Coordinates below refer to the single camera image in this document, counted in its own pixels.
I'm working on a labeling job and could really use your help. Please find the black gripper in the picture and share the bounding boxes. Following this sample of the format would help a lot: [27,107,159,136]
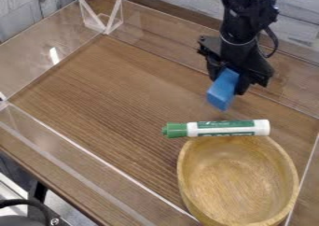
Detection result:
[198,35,274,95]

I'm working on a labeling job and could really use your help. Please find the blue foam block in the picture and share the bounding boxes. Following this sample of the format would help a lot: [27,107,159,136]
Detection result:
[207,68,239,111]

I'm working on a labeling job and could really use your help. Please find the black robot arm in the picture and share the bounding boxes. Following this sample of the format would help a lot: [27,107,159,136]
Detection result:
[198,0,279,95]

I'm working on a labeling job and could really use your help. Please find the brown wooden bowl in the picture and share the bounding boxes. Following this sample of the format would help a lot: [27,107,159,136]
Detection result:
[178,136,299,226]

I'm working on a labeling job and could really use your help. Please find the green white dry-erase marker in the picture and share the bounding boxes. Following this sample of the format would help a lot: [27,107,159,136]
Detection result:
[162,120,271,138]

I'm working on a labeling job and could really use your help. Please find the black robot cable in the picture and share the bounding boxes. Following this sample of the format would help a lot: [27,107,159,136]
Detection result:
[259,25,281,60]

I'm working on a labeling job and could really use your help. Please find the clear acrylic corner bracket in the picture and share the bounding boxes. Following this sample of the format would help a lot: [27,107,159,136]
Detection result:
[79,0,123,35]

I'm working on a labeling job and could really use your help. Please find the clear acrylic tray wall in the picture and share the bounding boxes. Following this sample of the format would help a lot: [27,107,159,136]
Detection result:
[0,92,199,226]

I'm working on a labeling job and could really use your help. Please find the black cable lower left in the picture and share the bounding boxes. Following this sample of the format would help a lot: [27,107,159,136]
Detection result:
[0,199,55,226]

